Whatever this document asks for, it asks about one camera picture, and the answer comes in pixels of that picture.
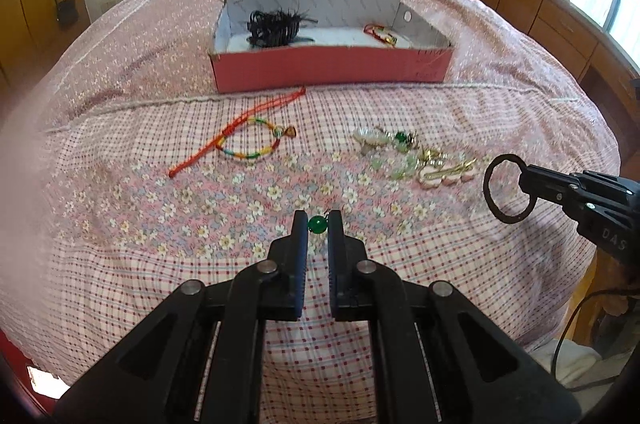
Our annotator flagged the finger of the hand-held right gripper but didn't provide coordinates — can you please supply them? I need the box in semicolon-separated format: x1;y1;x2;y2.
519;163;593;193
519;183;597;219

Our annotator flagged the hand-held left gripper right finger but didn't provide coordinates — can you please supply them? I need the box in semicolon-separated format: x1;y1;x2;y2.
327;210;583;424

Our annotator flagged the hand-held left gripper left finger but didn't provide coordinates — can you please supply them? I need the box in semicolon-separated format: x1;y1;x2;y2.
52;210;309;424

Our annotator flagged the green bead pendant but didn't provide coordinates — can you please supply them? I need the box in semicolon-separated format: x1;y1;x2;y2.
307;210;331;235

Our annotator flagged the black hair tie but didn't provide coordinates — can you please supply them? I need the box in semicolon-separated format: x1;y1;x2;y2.
482;154;537;222

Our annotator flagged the gold ornament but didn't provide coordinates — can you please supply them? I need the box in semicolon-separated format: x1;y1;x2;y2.
419;146;451;167

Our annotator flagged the red cardboard box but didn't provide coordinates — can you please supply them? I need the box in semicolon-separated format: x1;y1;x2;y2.
207;0;456;94

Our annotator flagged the clear crystal jewelry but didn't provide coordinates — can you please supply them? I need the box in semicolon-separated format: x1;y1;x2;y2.
352;126;396;155

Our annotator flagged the pink pearl hair clip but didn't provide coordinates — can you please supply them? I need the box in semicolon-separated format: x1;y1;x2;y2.
417;158;478;189

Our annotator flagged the green bead gold earring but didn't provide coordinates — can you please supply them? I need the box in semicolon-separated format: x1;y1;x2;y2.
392;130;420;152

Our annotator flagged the plaid floral bed sheet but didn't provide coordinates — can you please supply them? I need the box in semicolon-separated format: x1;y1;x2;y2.
0;84;628;424

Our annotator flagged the black feather hair clip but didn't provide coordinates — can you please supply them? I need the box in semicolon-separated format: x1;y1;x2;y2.
244;6;318;47

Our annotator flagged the pink floral bedspread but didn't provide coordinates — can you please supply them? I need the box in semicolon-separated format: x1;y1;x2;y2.
10;0;631;155

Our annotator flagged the small black bag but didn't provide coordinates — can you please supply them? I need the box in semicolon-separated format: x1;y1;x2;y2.
55;0;80;27

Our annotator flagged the rainbow braided bracelet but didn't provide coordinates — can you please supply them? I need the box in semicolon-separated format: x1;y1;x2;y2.
215;116;297;161

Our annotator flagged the black cable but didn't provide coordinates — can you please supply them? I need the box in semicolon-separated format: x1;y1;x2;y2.
550;286;640;390

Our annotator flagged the red braided cord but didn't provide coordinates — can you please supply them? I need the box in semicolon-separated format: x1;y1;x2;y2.
168;86;307;179

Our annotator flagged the red and gold bracelet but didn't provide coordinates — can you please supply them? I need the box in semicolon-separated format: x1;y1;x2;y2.
363;22;399;46

